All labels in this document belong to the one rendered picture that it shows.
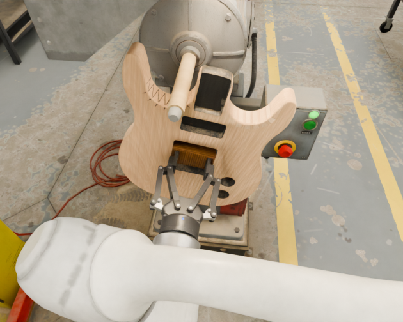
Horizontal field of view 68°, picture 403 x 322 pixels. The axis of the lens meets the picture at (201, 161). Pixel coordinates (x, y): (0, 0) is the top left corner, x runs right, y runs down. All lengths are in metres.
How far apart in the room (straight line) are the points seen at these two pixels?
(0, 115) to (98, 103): 0.78
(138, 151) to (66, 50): 0.32
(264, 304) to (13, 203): 2.04
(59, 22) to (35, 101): 2.54
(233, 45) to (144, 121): 0.26
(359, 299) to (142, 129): 0.49
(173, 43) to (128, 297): 0.54
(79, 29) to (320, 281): 0.40
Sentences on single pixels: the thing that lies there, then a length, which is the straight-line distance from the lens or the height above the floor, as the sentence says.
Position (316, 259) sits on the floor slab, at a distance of 1.85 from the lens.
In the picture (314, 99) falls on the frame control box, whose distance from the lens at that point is 0.85.
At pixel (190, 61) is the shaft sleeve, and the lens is 0.67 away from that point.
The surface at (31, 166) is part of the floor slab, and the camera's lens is 2.40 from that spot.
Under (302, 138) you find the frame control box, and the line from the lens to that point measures 0.88.
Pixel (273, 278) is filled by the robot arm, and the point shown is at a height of 1.32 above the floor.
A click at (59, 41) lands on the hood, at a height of 1.41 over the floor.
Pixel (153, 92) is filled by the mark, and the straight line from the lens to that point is 0.60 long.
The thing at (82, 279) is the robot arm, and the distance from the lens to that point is 0.36.
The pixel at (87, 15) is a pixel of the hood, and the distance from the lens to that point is 0.42.
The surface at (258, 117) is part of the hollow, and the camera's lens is 0.62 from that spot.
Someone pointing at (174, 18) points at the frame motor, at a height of 1.32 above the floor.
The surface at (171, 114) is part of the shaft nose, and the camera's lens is 0.54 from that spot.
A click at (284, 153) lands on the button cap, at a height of 0.98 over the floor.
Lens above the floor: 1.61
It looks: 49 degrees down
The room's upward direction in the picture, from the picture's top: straight up
